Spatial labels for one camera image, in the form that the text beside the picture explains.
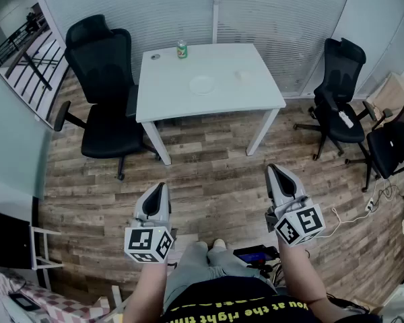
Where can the person's grey trousers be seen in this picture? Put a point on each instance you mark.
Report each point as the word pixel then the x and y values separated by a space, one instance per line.
pixel 202 271

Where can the small black tablet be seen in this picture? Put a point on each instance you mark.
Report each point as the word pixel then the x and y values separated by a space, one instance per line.
pixel 24 302

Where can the person's black printed shirt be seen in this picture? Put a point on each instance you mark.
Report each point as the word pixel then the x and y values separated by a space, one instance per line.
pixel 242 305

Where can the black metal railing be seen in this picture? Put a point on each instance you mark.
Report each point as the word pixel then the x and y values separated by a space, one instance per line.
pixel 23 56

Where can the white bottle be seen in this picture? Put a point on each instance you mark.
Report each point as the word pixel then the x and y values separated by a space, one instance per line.
pixel 346 119

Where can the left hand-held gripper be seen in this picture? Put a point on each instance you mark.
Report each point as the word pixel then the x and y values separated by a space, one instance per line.
pixel 144 241

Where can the black mesh office chair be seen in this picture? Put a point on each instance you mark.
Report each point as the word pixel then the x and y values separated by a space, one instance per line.
pixel 340 79

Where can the person's left shoe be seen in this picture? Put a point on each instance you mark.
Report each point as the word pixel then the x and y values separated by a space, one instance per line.
pixel 202 244

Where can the black office chair with armrests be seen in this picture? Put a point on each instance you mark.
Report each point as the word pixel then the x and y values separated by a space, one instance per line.
pixel 390 146

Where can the white power strip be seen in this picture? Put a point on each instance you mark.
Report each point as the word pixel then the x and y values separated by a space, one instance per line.
pixel 369 204

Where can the cardboard box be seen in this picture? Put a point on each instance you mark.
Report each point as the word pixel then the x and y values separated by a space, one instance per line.
pixel 390 91

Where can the white metal stand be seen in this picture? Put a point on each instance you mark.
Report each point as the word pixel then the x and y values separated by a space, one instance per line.
pixel 42 247

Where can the white round plate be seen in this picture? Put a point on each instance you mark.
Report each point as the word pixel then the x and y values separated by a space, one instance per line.
pixel 202 85

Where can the pink checkered cloth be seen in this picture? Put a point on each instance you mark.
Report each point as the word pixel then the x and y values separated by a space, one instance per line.
pixel 54 305

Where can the green drink can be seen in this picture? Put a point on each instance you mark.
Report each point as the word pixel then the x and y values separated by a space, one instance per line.
pixel 182 49

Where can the person's left forearm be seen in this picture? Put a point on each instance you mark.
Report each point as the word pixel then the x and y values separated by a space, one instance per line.
pixel 148 288

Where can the large black office chair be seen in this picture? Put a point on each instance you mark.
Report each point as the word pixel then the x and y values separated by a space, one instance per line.
pixel 104 79

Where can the black device with screen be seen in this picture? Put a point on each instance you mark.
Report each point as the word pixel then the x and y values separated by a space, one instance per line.
pixel 254 256

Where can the person's right forearm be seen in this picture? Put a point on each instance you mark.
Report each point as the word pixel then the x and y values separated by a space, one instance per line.
pixel 301 274

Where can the person's right shoe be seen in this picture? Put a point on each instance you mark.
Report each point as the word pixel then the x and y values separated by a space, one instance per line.
pixel 219 243

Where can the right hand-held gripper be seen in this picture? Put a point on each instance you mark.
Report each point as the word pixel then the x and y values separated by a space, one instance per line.
pixel 303 222

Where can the person's shoe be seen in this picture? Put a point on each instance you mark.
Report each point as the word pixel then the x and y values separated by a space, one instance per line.
pixel 202 244
pixel 219 243

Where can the white table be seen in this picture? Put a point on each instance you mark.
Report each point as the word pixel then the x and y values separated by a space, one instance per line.
pixel 222 99

